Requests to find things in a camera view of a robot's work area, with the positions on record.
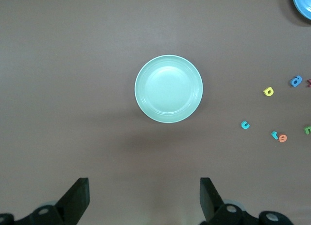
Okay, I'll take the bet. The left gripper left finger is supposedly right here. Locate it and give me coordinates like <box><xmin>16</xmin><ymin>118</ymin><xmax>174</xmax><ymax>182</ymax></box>
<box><xmin>24</xmin><ymin>177</ymin><xmax>90</xmax><ymax>225</ymax></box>

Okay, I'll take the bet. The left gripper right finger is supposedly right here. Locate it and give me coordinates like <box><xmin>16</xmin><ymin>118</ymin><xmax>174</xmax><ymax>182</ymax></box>
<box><xmin>200</xmin><ymin>177</ymin><xmax>259</xmax><ymax>225</ymax></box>

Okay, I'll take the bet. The light green plate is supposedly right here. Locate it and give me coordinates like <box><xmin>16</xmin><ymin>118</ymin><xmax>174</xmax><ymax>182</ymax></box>
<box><xmin>134</xmin><ymin>54</ymin><xmax>204</xmax><ymax>124</ymax></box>

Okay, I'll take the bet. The blue foam letter a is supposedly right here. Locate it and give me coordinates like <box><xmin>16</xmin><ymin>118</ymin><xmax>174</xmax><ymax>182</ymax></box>
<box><xmin>289</xmin><ymin>75</ymin><xmax>303</xmax><ymax>87</ymax></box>

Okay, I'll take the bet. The blue plate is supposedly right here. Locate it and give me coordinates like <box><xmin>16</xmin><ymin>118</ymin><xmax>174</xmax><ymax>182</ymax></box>
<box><xmin>291</xmin><ymin>0</ymin><xmax>311</xmax><ymax>19</ymax></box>

